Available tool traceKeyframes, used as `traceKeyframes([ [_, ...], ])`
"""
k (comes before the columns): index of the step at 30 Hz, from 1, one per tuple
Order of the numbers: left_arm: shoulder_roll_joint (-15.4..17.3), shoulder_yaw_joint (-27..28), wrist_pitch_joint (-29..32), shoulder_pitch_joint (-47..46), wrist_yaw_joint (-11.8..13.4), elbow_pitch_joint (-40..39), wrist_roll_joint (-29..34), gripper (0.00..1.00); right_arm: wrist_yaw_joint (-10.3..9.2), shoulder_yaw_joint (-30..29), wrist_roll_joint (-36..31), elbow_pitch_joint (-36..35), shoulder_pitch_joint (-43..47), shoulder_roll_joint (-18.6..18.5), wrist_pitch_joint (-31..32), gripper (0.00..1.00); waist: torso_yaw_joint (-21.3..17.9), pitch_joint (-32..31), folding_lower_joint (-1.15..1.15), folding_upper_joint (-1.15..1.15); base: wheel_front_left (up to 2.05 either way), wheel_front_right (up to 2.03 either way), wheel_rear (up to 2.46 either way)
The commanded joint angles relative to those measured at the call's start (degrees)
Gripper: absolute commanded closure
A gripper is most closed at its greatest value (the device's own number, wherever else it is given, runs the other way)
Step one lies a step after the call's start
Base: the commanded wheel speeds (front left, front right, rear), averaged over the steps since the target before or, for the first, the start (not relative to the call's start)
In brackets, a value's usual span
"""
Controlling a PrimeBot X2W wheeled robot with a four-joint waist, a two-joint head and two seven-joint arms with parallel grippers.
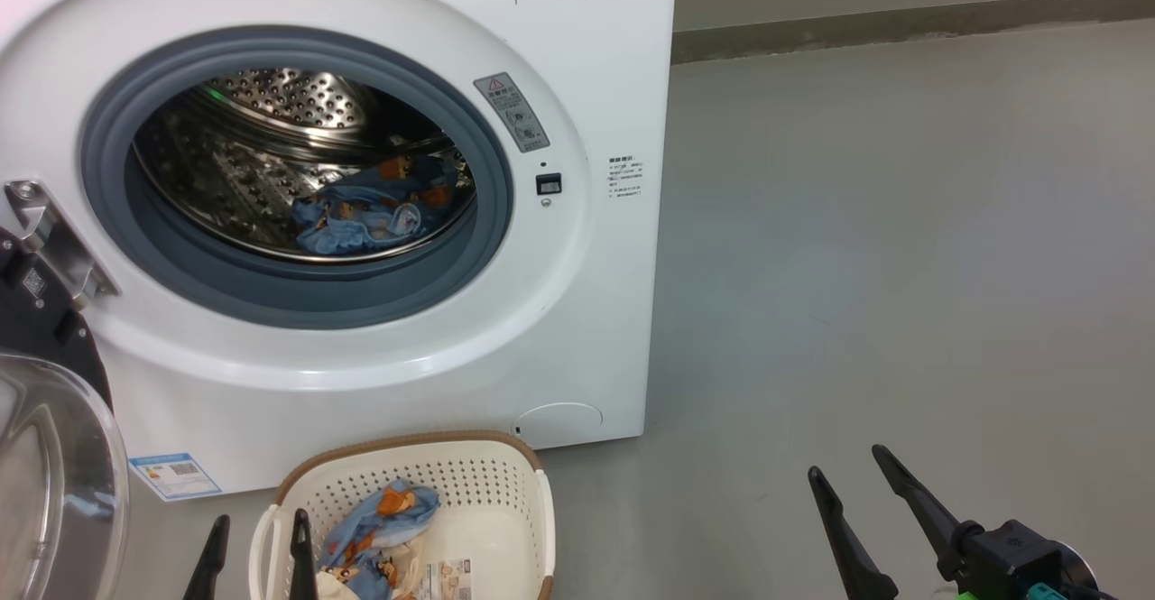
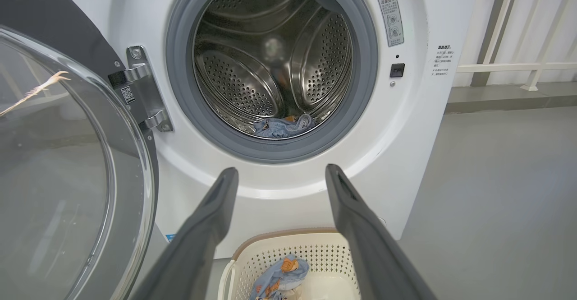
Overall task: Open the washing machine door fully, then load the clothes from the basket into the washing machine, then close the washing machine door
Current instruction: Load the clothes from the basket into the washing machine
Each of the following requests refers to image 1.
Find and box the round white filter cover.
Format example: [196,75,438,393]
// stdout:
[514,402,604,449]

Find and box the stainless steel washing machine drum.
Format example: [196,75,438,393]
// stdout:
[134,68,477,265]

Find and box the cream cloth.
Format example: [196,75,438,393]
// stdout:
[316,541,427,600]

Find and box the black round glass washer door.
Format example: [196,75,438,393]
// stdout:
[0,230,132,600]

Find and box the white perforated basket brown rim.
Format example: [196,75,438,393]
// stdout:
[248,430,556,600]

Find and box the grey warning sticker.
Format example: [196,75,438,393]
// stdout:
[474,72,550,153]

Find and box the white front-load washing machine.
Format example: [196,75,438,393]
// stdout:
[0,0,679,500]

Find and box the metal door hinge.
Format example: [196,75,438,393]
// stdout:
[3,179,121,312]

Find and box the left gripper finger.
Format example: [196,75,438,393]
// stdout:
[289,508,319,600]
[183,515,231,600]

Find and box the printed paper tag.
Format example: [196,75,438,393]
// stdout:
[417,559,472,600]

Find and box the small black text sticker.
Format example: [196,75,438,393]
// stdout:
[608,155,645,200]

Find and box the blue cartoon print garment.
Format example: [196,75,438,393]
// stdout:
[318,481,441,600]
[291,153,461,256]

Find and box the blue energy label sticker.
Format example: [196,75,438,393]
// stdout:
[129,452,223,502]

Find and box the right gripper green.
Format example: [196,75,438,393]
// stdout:
[808,444,983,600]

